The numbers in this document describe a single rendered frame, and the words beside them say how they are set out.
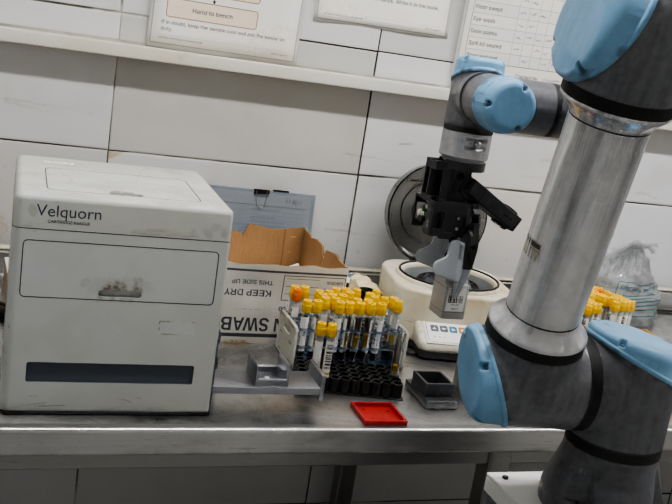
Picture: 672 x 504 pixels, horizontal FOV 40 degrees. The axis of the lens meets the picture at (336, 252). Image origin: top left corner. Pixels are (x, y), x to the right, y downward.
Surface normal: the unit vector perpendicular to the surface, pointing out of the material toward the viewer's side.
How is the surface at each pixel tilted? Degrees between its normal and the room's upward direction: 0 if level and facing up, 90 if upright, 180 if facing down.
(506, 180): 90
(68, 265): 90
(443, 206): 90
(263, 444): 90
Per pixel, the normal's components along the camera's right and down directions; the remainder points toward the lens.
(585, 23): -0.94, -0.21
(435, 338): 0.21, -0.76
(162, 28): 0.27, 0.32
